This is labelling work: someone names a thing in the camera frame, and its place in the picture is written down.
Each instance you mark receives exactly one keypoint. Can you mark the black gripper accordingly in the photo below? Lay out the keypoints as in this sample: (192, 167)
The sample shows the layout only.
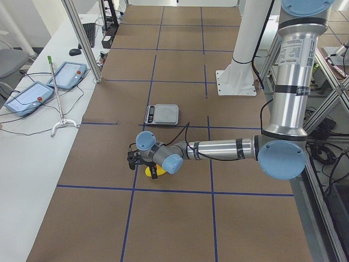
(150, 165)

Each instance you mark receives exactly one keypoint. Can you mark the yellow mango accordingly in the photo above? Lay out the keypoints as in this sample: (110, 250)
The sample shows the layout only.
(160, 171)

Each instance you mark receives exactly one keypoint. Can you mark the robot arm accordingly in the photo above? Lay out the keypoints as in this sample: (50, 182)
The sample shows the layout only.
(280, 148)

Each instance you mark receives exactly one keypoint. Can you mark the silver digital kitchen scale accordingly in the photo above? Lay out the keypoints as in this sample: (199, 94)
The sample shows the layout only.
(162, 114)

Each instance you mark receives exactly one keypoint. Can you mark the orange usb hub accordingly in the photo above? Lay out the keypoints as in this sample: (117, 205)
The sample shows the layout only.
(102, 57)

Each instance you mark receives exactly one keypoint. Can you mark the far blue teach pendant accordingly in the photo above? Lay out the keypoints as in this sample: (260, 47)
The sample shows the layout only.
(69, 74)

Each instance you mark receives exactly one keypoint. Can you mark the blue teach pendant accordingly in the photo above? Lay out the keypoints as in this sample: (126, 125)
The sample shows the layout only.
(69, 74)
(28, 100)

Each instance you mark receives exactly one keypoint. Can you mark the black computer box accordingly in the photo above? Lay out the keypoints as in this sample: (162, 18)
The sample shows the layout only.
(107, 41)

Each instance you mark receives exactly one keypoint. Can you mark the black computer mouse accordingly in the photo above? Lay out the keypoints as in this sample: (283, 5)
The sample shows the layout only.
(75, 52)

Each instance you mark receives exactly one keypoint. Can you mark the near blue teach pendant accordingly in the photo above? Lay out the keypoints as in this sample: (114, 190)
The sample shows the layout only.
(28, 100)

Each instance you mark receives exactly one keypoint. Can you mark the black keyboard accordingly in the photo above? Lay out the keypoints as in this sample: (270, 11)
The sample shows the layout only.
(90, 32)

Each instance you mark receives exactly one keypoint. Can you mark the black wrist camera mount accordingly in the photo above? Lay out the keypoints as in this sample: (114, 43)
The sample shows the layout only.
(133, 157)

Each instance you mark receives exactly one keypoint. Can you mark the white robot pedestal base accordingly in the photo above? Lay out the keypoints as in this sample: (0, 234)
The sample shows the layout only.
(237, 79)

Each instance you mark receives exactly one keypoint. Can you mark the aluminium frame post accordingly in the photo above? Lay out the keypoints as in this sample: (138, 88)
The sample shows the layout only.
(82, 38)

